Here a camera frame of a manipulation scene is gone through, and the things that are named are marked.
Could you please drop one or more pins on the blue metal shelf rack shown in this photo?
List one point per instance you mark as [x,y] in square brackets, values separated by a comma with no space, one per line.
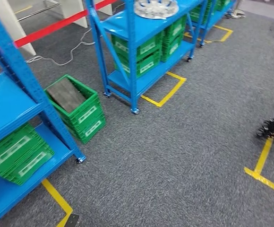
[4,103]
[204,18]
[132,47]

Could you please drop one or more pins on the green plastic crate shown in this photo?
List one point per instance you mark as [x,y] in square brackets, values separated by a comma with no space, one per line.
[174,31]
[87,116]
[195,14]
[222,4]
[149,47]
[21,153]

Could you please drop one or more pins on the grey plastic wheel cover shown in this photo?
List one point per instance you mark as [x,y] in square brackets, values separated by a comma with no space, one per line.
[155,11]

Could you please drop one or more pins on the black robot foot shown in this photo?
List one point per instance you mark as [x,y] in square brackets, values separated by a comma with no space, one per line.
[72,221]

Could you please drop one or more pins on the white desk panel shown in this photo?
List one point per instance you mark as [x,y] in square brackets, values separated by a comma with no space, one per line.
[75,12]
[9,25]

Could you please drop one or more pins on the red barrier tape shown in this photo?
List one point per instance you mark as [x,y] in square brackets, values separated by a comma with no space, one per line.
[44,31]

